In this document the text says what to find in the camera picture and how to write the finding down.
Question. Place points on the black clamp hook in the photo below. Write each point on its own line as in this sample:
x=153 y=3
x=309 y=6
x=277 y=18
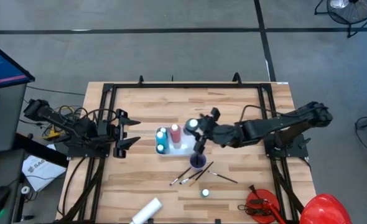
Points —
x=141 y=79
x=237 y=77

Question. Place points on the black brush wide silver ferrule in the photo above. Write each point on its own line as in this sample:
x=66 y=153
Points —
x=191 y=177

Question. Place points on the dark grey paint bottle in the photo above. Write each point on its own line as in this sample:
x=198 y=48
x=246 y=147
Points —
x=193 y=123

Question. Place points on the black table-edge bracket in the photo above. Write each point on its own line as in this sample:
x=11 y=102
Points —
x=217 y=221
x=150 y=221

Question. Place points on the black floor fan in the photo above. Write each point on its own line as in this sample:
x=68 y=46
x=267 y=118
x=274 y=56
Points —
x=351 y=14

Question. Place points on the white printed box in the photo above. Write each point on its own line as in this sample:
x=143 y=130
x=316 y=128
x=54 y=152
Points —
x=43 y=174

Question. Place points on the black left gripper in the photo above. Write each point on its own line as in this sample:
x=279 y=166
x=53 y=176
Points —
x=119 y=133

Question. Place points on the black brush dark bristles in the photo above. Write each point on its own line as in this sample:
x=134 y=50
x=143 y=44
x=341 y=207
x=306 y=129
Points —
x=197 y=160

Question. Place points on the white plastic bin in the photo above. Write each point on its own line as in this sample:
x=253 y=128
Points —
x=186 y=146

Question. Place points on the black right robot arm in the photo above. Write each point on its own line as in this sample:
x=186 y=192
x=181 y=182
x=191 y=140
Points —
x=264 y=127

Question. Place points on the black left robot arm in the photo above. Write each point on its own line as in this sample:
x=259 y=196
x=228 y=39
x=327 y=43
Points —
x=65 y=127

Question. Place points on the white paint tube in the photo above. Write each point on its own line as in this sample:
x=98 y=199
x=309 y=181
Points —
x=146 y=213

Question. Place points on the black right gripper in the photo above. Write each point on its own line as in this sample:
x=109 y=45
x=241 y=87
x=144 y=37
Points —
x=217 y=133

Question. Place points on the teal paint bottle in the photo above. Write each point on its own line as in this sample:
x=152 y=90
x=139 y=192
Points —
x=163 y=141

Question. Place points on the green Viridian paint bottle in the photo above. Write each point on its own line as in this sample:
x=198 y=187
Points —
x=205 y=192

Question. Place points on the lilac plastic cup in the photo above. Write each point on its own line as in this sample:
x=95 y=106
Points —
x=202 y=165

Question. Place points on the computer monitor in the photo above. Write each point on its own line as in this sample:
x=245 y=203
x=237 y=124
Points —
x=3 y=67

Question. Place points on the white tape roll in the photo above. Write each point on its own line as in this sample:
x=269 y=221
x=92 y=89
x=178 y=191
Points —
x=25 y=189

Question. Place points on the red round disc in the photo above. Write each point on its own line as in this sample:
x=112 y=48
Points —
x=264 y=196

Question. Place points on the small blue paint bottle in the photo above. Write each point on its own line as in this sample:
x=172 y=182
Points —
x=163 y=130
x=160 y=149

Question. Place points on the red hard hat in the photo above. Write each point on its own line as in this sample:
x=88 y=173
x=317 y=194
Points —
x=325 y=210

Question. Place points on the black brush fluffy bristles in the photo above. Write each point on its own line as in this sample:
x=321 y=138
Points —
x=180 y=176

